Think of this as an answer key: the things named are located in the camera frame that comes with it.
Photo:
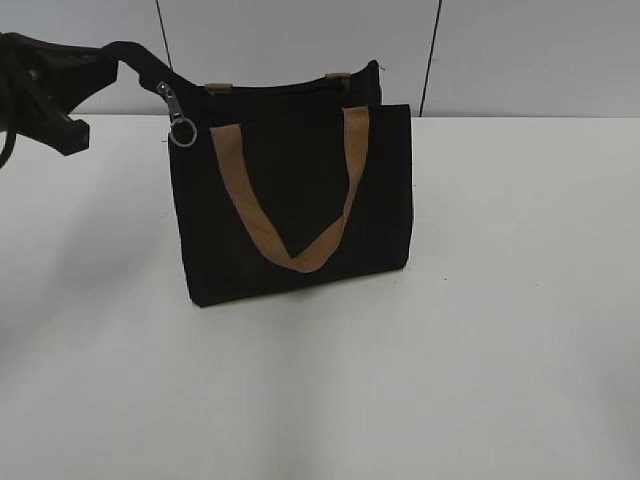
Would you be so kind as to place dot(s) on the black canvas tote bag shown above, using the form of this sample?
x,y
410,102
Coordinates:
x,y
286,187

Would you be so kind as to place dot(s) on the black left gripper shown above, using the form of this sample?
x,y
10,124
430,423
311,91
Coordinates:
x,y
76,74

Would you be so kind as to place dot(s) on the silver zipper pull with ring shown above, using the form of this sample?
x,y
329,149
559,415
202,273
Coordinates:
x,y
182,131

